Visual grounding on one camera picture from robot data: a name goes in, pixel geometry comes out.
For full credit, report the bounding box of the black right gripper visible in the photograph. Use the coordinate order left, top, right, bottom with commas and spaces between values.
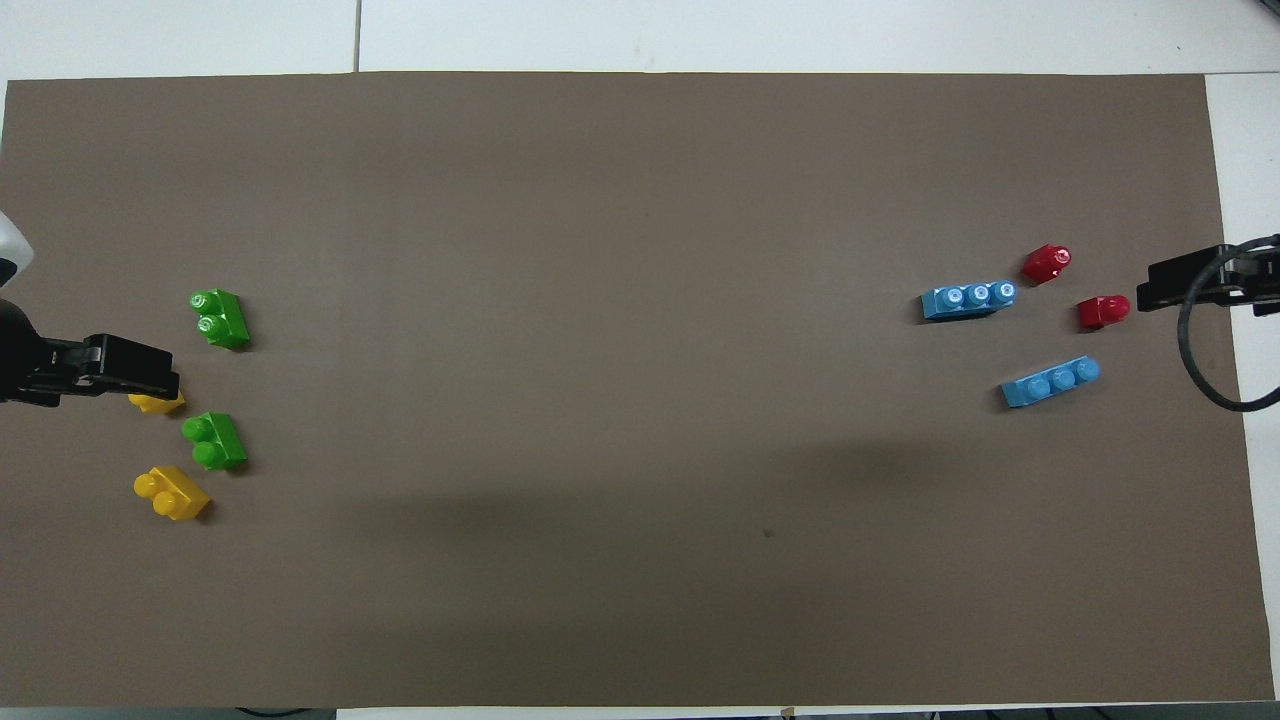
1136, 239, 1280, 318

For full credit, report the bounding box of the left Franka gripper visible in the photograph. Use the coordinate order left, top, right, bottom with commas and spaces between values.
0, 296, 182, 406

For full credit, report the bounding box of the green two-stud toy block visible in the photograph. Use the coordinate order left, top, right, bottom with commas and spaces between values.
181, 411, 249, 472
188, 288, 252, 351

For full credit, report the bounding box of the blue three-stud toy block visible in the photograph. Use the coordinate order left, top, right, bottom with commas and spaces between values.
1000, 357, 1102, 410
920, 280, 1019, 323

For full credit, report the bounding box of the red one-stud toy block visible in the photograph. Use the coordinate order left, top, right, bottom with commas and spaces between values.
1076, 294, 1132, 332
1020, 243, 1073, 287

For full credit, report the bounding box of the brown table mat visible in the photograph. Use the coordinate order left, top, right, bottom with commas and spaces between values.
0, 72, 1278, 709

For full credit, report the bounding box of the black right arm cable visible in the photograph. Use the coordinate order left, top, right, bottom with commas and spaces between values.
1177, 235, 1280, 413

